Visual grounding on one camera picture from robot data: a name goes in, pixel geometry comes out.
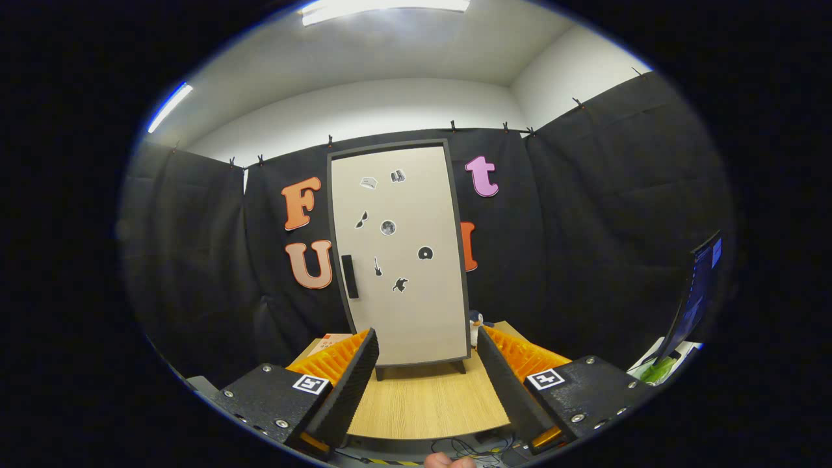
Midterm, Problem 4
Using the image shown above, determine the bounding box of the wide ceiling light panel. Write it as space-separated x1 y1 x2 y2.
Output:
301 0 470 27

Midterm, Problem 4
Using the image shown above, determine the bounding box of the black backdrop cloth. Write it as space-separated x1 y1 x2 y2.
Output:
120 71 735 387

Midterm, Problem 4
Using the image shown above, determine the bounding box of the white desk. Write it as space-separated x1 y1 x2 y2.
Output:
627 341 703 384

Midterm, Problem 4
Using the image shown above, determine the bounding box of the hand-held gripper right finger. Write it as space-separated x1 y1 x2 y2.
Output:
476 325 657 456

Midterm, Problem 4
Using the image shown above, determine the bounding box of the black computer monitor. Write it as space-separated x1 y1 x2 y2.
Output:
656 231 723 365

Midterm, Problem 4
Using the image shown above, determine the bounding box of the dark grey shoe cabinet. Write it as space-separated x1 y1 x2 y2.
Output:
326 138 471 381

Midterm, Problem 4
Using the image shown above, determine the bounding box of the green round object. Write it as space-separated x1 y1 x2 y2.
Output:
637 356 678 384

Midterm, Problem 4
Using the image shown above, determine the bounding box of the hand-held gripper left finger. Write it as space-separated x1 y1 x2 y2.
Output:
214 328 380 461

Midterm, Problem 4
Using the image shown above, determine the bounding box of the stack of books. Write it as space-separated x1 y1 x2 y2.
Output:
305 333 355 358

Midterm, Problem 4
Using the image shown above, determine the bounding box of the black door handle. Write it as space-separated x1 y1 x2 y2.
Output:
341 255 359 300

